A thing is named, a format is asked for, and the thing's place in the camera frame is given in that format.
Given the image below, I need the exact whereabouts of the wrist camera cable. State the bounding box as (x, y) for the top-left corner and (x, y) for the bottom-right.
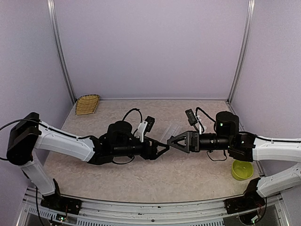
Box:
(122, 107), (143, 132)
(195, 107), (217, 123)

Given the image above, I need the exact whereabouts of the green plastic bowl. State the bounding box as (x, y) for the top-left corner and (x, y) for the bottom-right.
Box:
(231, 160), (254, 181)

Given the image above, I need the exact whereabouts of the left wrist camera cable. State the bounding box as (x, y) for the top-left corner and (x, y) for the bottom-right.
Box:
(122, 107), (143, 132)

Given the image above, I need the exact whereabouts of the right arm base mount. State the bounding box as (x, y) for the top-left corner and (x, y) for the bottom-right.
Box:
(224, 178), (266, 214)

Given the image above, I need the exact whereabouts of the clear plastic pill organizer box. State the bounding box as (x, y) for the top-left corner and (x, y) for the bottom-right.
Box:
(160, 123), (182, 143)

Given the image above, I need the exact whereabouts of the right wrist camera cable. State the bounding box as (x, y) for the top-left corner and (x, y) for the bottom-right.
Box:
(195, 107), (217, 123)

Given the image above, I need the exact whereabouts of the aluminium corner post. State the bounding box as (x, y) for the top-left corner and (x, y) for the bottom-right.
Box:
(227, 0), (255, 105)
(47, 0), (77, 105)

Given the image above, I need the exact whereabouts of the aluminium right corner post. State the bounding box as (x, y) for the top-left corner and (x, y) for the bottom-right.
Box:
(227, 0), (255, 105)

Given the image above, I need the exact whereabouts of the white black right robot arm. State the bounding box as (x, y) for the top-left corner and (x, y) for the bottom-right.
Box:
(167, 111), (301, 209)

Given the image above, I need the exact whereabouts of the aluminium left corner post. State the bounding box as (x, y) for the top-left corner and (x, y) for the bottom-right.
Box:
(47, 0), (77, 105)

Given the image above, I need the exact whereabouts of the woven bamboo tray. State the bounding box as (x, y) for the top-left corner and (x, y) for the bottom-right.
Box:
(75, 94), (100, 115)

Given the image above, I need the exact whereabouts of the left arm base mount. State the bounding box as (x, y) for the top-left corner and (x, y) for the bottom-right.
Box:
(40, 179), (82, 215)

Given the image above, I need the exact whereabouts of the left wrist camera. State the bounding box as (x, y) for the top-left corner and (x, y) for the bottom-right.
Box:
(135, 116), (155, 143)

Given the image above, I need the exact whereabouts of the aluminium front frame rail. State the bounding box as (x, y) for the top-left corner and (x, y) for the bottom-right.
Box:
(13, 187), (293, 226)

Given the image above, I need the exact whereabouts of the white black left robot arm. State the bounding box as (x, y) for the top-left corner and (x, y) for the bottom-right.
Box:
(7, 112), (169, 210)

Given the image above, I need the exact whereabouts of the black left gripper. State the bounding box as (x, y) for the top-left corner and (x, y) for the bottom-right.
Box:
(112, 136), (169, 161)

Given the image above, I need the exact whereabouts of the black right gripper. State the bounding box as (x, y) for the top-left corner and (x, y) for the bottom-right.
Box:
(167, 131), (233, 154)

